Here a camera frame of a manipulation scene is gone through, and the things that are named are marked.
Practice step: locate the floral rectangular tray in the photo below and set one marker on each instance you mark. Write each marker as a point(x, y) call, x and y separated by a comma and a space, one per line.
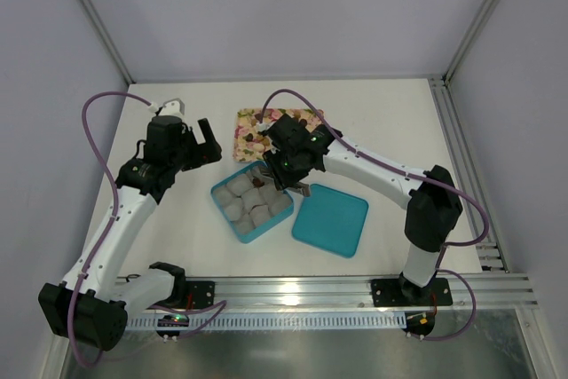
point(248, 144)

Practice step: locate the teal box lid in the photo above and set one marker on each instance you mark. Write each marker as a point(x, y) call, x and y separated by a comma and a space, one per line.
point(331, 220)

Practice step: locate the teal chocolate box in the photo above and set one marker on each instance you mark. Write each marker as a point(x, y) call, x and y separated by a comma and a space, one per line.
point(251, 211)

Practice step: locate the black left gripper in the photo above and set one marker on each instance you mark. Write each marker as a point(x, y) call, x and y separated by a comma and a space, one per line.
point(195, 148)

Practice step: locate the metal tongs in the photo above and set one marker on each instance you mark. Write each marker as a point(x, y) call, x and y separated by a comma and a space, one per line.
point(284, 184)

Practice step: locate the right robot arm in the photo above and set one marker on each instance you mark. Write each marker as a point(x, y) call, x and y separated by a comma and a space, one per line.
point(427, 196)

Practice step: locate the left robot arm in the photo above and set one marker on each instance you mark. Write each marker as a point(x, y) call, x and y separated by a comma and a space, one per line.
point(86, 306)

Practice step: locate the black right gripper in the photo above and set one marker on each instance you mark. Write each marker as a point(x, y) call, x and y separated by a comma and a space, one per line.
point(281, 173)

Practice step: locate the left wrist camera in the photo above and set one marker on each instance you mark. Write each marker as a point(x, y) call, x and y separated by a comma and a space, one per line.
point(172, 107)

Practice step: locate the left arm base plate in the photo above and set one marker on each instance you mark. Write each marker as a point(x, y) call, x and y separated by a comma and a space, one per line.
point(200, 294)

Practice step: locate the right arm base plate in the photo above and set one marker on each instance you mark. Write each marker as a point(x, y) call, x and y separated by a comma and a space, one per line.
point(399, 292)

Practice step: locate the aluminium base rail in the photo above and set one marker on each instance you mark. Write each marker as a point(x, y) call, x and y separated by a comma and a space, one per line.
point(344, 302)

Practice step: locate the round brown chocolate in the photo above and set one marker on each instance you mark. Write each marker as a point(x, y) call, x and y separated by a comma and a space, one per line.
point(257, 182)

